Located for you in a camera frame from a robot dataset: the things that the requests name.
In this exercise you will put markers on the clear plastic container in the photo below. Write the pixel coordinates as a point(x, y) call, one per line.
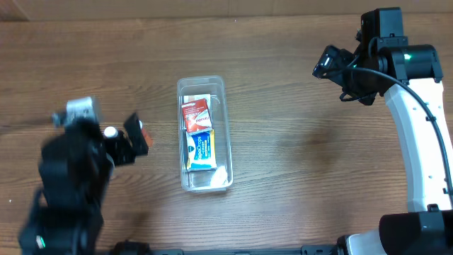
point(221, 178)

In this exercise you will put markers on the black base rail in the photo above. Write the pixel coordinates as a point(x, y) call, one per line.
point(138, 248)

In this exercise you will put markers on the white blue plaster box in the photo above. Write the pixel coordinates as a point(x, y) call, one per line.
point(190, 98)

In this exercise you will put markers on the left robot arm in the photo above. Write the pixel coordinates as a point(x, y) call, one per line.
point(76, 166)

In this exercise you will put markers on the blue yellow lozenge box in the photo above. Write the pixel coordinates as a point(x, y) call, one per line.
point(201, 151)

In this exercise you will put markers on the dark syrup bottle white cap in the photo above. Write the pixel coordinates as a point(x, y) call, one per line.
point(111, 132)

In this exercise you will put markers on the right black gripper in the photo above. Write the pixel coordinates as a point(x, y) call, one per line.
point(354, 78)

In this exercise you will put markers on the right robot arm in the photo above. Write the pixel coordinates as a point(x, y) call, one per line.
point(409, 78)

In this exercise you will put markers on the red white medicine box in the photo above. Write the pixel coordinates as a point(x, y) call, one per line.
point(196, 116)

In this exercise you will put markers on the orange tablet tube white cap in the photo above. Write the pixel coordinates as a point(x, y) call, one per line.
point(146, 135)

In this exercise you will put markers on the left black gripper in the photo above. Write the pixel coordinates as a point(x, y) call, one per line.
point(115, 149)

